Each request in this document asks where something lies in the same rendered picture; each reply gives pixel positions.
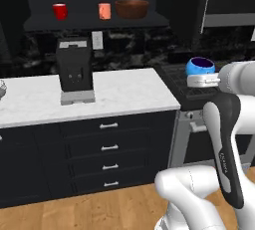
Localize salmon cup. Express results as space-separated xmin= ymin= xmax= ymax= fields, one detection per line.
xmin=98 ymin=2 xmax=113 ymax=21

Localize silver drawer handle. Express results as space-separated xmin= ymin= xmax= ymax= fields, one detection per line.
xmin=99 ymin=121 xmax=120 ymax=130
xmin=103 ymin=180 xmax=121 ymax=188
xmin=101 ymin=163 xmax=121 ymax=171
xmin=100 ymin=143 xmax=121 ymax=152

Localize dark drawer front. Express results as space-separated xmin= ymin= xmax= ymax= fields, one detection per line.
xmin=63 ymin=130 xmax=151 ymax=159
xmin=67 ymin=151 xmax=151 ymax=178
xmin=71 ymin=169 xmax=153 ymax=196
xmin=59 ymin=115 xmax=151 ymax=139

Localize black coffee machine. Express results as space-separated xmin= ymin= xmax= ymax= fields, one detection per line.
xmin=55 ymin=36 xmax=97 ymax=107

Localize dark cabinet door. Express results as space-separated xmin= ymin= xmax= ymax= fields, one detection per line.
xmin=155 ymin=0 xmax=214 ymax=43

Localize brown wooden bowl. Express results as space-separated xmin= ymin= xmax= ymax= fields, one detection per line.
xmin=114 ymin=0 xmax=150 ymax=20

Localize white wall socket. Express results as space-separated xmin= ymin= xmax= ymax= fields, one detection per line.
xmin=91 ymin=30 xmax=105 ymax=51

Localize black and steel stove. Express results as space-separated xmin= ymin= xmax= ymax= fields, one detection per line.
xmin=154 ymin=62 xmax=255 ymax=172

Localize dark range hood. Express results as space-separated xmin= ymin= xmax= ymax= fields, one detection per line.
xmin=202 ymin=0 xmax=255 ymax=29

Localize white oven handle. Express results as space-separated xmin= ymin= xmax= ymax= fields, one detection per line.
xmin=189 ymin=121 xmax=209 ymax=133

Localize dark base cupboard door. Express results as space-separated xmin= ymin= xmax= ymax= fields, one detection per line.
xmin=0 ymin=122 xmax=63 ymax=210

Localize blue bowl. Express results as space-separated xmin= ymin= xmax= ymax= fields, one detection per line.
xmin=184 ymin=56 xmax=216 ymax=78

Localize red mug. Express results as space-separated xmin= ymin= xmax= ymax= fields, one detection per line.
xmin=52 ymin=3 xmax=70 ymax=21

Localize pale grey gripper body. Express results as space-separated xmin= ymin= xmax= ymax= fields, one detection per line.
xmin=186 ymin=74 xmax=210 ymax=89

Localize grey round object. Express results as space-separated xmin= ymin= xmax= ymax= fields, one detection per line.
xmin=0 ymin=79 xmax=8 ymax=101

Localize dark open wall cabinet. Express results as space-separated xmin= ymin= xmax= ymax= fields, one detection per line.
xmin=22 ymin=0 xmax=171 ymax=32

